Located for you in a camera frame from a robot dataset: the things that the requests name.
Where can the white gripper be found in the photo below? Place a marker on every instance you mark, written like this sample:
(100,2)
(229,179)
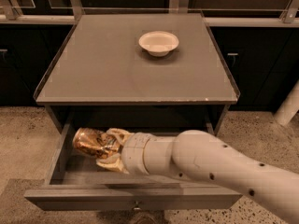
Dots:
(133,153)

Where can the orange soda can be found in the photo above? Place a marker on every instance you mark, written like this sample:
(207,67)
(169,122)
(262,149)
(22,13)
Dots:
(95,143)

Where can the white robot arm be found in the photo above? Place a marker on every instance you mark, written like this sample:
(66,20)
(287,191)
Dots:
(199,156)

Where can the open grey top drawer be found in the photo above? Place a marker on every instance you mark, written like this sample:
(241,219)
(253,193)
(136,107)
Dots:
(76,183)

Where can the metal drawer knob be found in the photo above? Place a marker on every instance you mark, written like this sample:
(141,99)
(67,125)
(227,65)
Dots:
(136,206)

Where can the grey cabinet with counter top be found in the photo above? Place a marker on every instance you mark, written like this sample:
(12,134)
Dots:
(104,79)

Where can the white bowl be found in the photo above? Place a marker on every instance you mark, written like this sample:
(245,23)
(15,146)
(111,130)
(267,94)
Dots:
(158,43)

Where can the dark cabinet handle right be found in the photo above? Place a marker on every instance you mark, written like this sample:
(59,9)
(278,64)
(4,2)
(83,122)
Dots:
(232,54)

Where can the white cylindrical post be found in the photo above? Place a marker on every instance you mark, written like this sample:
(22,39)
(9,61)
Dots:
(289,107)

